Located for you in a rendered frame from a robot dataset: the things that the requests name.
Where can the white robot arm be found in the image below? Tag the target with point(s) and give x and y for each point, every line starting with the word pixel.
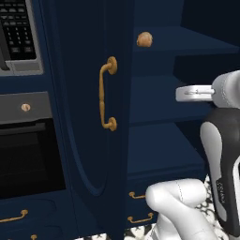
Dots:
pixel 218 150

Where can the navy drawer front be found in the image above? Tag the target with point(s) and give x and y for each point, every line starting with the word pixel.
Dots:
pixel 139 215
pixel 34 209
pixel 137 187

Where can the navy cabinet with shelves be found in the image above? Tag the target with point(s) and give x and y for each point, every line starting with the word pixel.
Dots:
pixel 156 100

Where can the navy cabinet door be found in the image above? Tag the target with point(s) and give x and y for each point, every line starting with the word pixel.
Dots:
pixel 84 125

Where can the brass oven knob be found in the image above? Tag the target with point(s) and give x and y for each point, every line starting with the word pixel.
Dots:
pixel 25 107

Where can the round brown bread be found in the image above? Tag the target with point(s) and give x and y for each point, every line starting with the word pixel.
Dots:
pixel 144 39

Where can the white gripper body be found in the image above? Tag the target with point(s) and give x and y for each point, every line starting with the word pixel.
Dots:
pixel 190 93

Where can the black built-in oven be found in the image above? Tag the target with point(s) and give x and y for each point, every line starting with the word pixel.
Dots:
pixel 28 156

